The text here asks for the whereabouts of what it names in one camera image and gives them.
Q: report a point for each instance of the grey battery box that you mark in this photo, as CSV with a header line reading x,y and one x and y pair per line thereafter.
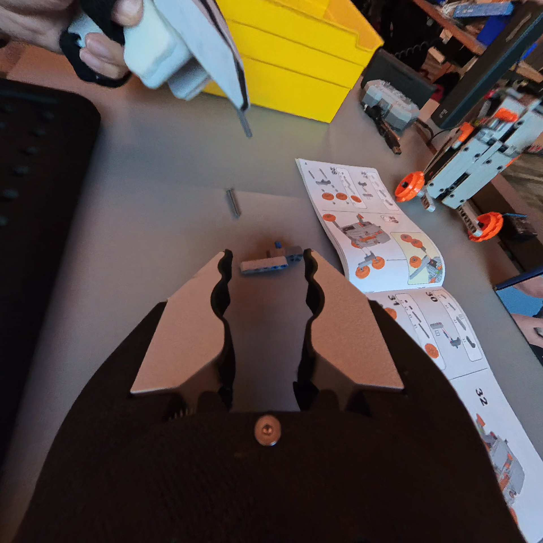
x,y
389,102

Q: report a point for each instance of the grey orange robot model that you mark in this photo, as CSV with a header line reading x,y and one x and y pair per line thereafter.
x,y
475,161

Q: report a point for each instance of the grey beam with blue pin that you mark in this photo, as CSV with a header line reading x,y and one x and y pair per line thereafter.
x,y
271,259

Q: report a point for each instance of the black flat box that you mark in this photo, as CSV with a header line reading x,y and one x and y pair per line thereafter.
x,y
403,72

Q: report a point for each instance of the blue toy robot box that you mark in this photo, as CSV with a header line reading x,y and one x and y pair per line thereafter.
x,y
522,314

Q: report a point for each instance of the long wooden office table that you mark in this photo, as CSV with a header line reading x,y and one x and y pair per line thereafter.
x,y
458,21

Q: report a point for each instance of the yellow plastic bin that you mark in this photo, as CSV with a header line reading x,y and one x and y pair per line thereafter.
x,y
297,59

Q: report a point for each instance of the small black module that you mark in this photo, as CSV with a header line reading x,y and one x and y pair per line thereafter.
x,y
519,225

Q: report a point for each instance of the open white instruction booklet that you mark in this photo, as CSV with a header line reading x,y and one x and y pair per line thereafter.
x,y
399,280

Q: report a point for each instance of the thin dark axle piece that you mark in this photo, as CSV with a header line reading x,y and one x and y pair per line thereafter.
x,y
233,204
245,123

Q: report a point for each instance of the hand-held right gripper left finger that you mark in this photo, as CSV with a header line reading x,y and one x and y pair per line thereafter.
x,y
182,339

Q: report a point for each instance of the person's left hand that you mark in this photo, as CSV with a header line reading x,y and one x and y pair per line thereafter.
x,y
34,21

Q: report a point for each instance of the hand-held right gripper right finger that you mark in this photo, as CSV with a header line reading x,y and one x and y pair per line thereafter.
x,y
352,339

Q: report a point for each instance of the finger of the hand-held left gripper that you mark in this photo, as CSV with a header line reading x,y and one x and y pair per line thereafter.
x,y
191,83
208,42

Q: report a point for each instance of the grey desk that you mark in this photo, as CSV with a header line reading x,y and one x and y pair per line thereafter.
x,y
144,170

